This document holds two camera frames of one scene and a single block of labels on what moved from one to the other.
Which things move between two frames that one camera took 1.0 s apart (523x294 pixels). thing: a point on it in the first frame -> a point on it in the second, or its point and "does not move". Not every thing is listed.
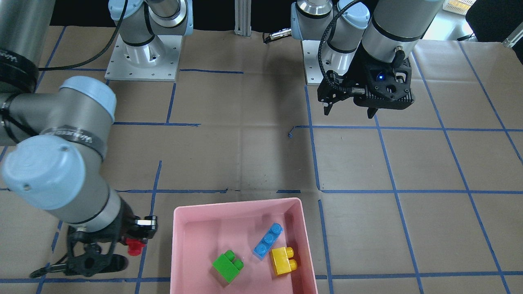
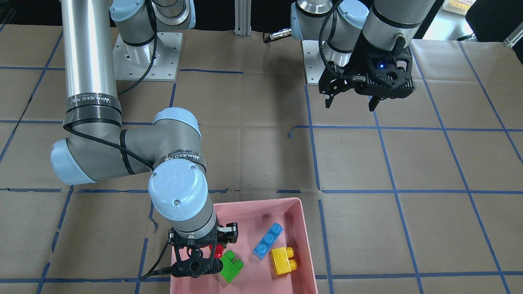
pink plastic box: x=201 y=234 does not move
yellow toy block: x=282 y=264 does not move
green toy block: x=227 y=266 does not move
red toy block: x=135 y=246 -> x=218 y=250
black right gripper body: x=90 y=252 -> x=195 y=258
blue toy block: x=267 y=241 does not move
